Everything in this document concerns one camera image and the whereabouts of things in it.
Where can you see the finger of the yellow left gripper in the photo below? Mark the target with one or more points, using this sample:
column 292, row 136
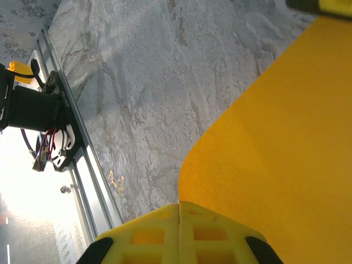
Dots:
column 335, row 6

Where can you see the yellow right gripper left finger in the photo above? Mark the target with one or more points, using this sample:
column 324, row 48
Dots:
column 148, row 242

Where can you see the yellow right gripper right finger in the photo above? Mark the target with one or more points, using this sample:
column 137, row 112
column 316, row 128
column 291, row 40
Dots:
column 214, row 242

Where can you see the orange paper sheet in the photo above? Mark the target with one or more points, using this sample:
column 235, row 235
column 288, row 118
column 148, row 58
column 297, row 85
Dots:
column 275, row 137

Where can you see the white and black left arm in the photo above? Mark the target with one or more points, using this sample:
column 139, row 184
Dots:
column 30, row 107

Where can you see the small metal bolt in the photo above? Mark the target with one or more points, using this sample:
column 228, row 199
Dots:
column 66, row 189

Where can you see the yellow block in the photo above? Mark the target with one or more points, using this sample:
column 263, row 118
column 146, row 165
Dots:
column 22, row 74

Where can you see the aluminium mounting rail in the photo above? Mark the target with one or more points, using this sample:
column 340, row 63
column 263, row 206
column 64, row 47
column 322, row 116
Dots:
column 90, row 165

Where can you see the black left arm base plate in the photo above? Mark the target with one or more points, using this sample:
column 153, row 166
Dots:
column 72, row 129

